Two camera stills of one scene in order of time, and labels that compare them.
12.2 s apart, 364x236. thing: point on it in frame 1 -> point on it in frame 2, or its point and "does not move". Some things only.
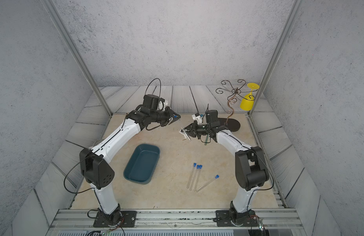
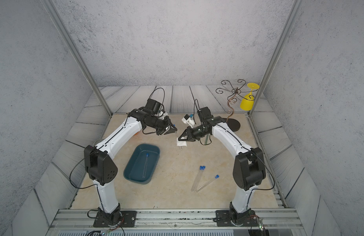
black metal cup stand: [231, 124] does not move
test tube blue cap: [176, 116] -> [145, 165]
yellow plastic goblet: [247, 103] does not move
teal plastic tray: [142, 164] does not move
